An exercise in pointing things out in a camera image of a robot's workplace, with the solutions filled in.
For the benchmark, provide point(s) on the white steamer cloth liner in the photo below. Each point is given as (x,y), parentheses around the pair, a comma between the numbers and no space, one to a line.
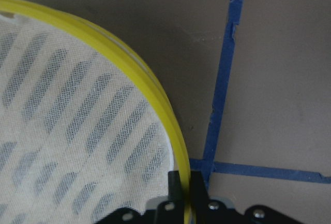
(77,120)

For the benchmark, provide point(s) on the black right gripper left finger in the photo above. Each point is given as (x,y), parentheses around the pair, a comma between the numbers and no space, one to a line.
(174,186)

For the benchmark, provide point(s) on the yellow bamboo steamer tier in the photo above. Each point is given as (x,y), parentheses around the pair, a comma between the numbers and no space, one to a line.
(155,84)

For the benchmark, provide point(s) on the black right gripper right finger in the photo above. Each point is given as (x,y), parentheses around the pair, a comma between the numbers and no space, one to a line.
(198,192)

